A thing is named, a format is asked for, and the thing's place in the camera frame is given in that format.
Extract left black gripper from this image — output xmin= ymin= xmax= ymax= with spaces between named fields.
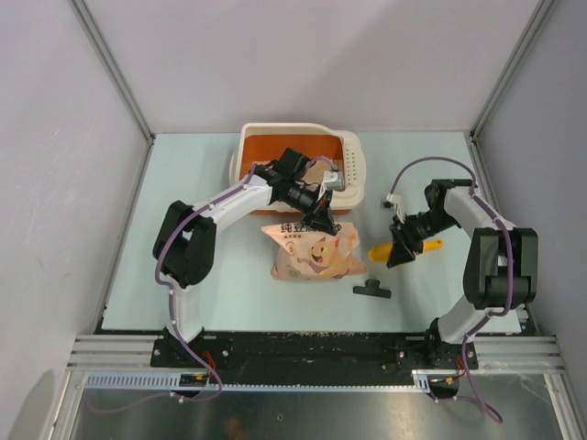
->
xmin=283 ymin=181 xmax=338 ymax=237

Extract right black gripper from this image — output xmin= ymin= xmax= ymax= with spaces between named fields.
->
xmin=387 ymin=209 xmax=459 ymax=269

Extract yellow plastic scoop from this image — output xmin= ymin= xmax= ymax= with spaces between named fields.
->
xmin=369 ymin=239 xmax=444 ymax=264

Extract pink cat litter bag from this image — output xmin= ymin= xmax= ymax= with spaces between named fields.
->
xmin=261 ymin=222 xmax=367 ymax=281

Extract black bag clip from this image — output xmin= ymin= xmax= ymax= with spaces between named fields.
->
xmin=352 ymin=279 xmax=392 ymax=299

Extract white orange litter box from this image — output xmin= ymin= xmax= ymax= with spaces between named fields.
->
xmin=229 ymin=123 xmax=367 ymax=215

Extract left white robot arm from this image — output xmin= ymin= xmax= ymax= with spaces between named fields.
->
xmin=152 ymin=148 xmax=345 ymax=367

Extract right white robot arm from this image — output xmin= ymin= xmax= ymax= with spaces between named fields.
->
xmin=383 ymin=179 xmax=538 ymax=368

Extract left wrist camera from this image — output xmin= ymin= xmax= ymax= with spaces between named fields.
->
xmin=320 ymin=170 xmax=346 ymax=193

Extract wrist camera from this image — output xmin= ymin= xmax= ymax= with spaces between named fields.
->
xmin=320 ymin=170 xmax=346 ymax=193
xmin=380 ymin=192 xmax=405 ymax=223

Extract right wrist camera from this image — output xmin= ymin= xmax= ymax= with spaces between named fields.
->
xmin=380 ymin=192 xmax=405 ymax=223

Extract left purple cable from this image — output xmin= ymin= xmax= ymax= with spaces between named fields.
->
xmin=86 ymin=155 xmax=336 ymax=413

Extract purple cable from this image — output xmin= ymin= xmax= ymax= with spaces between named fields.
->
xmin=86 ymin=155 xmax=336 ymax=413
xmin=389 ymin=155 xmax=515 ymax=424

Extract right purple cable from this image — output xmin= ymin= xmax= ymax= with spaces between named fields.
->
xmin=389 ymin=155 xmax=515 ymax=424

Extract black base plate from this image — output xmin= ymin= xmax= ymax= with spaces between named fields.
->
xmin=150 ymin=331 xmax=479 ymax=387

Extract aluminium frame rail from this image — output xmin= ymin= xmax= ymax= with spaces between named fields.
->
xmin=67 ymin=335 xmax=566 ymax=374

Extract grey cable duct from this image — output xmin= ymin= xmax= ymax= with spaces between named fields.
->
xmin=85 ymin=371 xmax=209 ymax=390

